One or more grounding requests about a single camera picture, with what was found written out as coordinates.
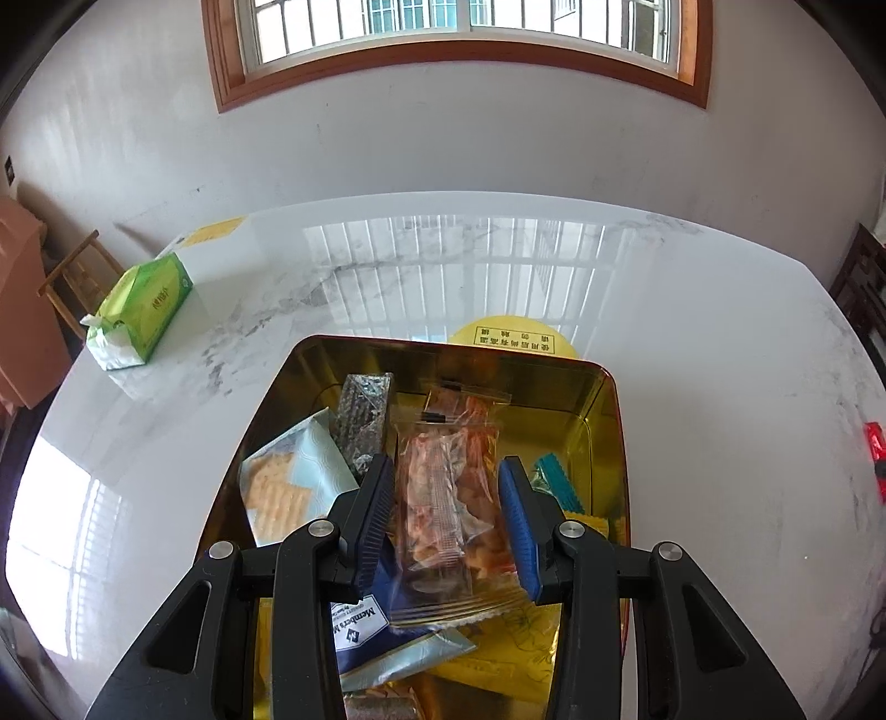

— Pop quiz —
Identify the wooden chair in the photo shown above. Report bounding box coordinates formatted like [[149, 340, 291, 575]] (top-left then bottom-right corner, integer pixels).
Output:
[[38, 230, 126, 340]]

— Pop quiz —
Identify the red snack packet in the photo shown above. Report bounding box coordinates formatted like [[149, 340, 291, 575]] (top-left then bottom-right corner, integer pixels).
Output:
[[862, 422, 886, 500]]

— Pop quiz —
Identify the small light blue packet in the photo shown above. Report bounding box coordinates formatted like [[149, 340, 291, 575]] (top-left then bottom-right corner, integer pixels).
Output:
[[532, 453, 579, 513]]

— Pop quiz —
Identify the round yellow sticker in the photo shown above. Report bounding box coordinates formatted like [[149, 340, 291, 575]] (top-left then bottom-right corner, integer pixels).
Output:
[[446, 315, 583, 361]]

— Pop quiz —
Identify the small brown snack packet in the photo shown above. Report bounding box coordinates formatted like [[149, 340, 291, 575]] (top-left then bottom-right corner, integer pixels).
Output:
[[344, 692, 423, 720]]

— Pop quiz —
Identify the blue cracker packet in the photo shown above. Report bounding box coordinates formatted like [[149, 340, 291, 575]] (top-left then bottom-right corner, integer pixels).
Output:
[[239, 407, 478, 693]]

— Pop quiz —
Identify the wooden framed barred window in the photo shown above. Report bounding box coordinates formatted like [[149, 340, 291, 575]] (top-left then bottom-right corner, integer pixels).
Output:
[[200, 0, 714, 114]]

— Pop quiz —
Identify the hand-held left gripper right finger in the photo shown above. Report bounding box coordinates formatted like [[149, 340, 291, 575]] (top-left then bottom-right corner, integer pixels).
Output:
[[498, 455, 807, 720]]

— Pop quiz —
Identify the green tissue pack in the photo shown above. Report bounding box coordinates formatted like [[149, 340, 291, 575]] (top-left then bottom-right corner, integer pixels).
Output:
[[79, 251, 195, 373]]

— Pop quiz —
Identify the brown cabinet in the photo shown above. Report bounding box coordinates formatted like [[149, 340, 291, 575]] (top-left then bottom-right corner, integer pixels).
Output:
[[0, 194, 74, 409]]

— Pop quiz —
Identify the dark wooden side table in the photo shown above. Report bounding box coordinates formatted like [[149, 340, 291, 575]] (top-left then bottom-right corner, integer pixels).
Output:
[[827, 222, 886, 347]]

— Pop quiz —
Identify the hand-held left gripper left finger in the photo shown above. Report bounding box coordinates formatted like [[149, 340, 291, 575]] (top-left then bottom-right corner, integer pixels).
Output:
[[86, 453, 397, 720]]

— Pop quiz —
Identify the gold tin box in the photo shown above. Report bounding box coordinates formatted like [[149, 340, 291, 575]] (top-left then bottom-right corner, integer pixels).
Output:
[[197, 334, 632, 720]]

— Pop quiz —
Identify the yellow snack packet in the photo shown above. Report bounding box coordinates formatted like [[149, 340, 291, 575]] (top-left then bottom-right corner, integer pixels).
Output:
[[564, 511, 617, 541], [422, 602, 562, 707]]

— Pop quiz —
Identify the silver speckled snack packet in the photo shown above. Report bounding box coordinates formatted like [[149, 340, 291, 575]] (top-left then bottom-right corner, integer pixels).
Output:
[[328, 372, 394, 479]]

